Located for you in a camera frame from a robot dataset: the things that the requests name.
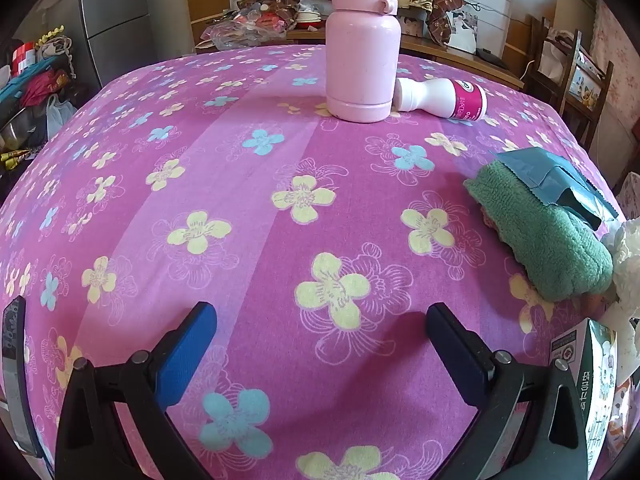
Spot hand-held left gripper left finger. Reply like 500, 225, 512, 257
54, 301, 218, 480

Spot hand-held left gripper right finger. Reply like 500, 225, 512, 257
425, 302, 591, 480

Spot green white drink carton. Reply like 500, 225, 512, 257
550, 317, 621, 480

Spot green fluffy cloth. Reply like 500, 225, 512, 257
463, 160, 614, 303

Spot teal plastic wrapper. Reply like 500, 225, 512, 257
490, 149, 618, 231

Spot pink floral tablecloth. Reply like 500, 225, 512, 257
0, 44, 640, 480

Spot black metal bar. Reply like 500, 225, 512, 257
1, 296, 43, 458

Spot small white pink-label bottle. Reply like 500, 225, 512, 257
395, 77, 488, 122

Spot white plastic bag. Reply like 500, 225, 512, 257
46, 94, 79, 139

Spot wooden chair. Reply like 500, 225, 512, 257
525, 17, 616, 151

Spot low wooden cabinet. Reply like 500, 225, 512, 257
192, 10, 526, 91

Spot pink water bottle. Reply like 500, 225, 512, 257
325, 0, 402, 123

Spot teal bag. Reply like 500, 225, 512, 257
0, 55, 61, 107

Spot leaning wedding photo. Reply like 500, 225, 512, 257
451, 9, 479, 54

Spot sofa with floral cover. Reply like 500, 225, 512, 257
592, 0, 640, 128

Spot pile of plastic bags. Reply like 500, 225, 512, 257
202, 0, 326, 52

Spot grey refrigerator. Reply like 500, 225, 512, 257
77, 0, 198, 88

